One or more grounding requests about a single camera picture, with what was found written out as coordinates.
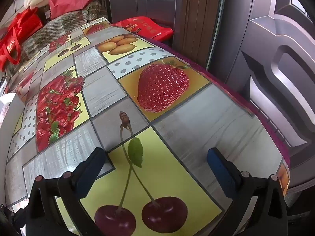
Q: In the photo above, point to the fruit print tablecloth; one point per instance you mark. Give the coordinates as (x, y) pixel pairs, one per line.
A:
(172, 137)

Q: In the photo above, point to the red shopping bag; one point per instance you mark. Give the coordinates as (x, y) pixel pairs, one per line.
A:
(27, 22)

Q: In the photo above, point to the brown panelled door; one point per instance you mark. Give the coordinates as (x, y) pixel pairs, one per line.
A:
(270, 54)

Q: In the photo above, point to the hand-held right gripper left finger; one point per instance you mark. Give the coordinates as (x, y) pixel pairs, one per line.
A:
(90, 168)

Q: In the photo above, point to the flat red printed bag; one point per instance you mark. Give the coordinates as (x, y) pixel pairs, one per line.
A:
(147, 28)

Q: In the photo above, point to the plaid bench cover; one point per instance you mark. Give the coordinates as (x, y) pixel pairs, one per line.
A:
(59, 22)

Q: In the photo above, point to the white shallow cardboard box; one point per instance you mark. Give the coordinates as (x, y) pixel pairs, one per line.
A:
(9, 118)

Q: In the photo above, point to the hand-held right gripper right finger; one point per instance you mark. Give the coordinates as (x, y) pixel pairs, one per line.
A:
(220, 174)

